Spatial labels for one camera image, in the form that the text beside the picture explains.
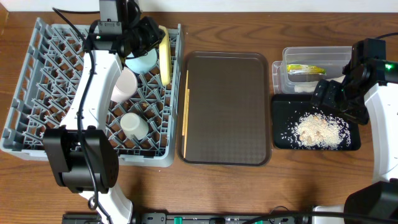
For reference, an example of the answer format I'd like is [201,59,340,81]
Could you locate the white cup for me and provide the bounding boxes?
[120,113,149,140]

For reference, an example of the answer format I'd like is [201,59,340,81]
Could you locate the light blue bowl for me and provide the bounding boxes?
[125,49,158,74]

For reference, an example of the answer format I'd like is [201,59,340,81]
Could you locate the wooden chopstick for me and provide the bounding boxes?
[182,70,189,136]
[183,89,190,158]

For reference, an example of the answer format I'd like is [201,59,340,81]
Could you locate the yellow snack wrapper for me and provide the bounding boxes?
[287,64,326,75]

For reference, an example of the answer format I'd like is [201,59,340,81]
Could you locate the rice and nut scraps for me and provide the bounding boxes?
[277,111,351,150]

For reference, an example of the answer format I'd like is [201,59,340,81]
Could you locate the grey plastic dish rack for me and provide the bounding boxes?
[1,19,184,167]

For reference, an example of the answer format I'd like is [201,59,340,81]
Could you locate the brown serving tray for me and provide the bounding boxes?
[178,51,272,167]

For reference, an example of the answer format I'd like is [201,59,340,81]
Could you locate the clear plastic bin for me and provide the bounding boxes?
[280,46,351,94]

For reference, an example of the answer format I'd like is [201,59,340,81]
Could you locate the white paper napkin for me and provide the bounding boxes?
[294,85,316,94]

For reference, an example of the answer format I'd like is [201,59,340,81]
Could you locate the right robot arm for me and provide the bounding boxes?
[311,37,397,222]

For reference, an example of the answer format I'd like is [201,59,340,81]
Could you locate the black tray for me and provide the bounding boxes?
[271,94,361,151]

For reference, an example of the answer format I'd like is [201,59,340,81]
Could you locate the black equipment rail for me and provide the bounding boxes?
[60,211,312,224]

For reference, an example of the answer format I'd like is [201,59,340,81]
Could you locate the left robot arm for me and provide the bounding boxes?
[43,1,165,223]

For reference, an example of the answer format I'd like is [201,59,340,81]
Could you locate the clear bin lid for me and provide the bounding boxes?
[272,61,283,94]

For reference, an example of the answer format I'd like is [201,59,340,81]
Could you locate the yellow plate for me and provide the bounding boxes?
[159,26,172,86]

